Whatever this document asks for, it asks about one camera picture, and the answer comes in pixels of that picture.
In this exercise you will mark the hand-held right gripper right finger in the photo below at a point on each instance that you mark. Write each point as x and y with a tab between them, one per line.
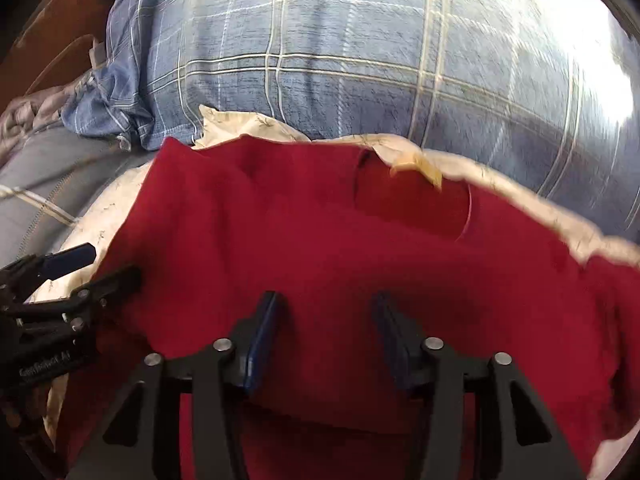
395	347

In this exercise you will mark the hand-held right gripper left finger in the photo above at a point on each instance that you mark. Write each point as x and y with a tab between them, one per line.
260	342

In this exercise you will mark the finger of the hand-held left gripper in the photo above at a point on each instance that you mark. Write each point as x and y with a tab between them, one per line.
70	258
110	283

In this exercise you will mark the dark red knit garment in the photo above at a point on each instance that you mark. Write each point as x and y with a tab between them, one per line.
300	240

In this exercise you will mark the white leaf-print pillow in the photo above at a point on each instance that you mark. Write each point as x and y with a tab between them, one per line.
115	210

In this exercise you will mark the grey bed sheet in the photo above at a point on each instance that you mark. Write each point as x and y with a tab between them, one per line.
40	170

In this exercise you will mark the grey crumpled cloth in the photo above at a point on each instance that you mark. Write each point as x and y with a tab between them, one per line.
30	110

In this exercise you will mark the brown wooden headboard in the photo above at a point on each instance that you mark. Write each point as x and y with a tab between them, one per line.
60	20

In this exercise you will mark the blue plaid duvet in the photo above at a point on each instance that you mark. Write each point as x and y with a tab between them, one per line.
325	60

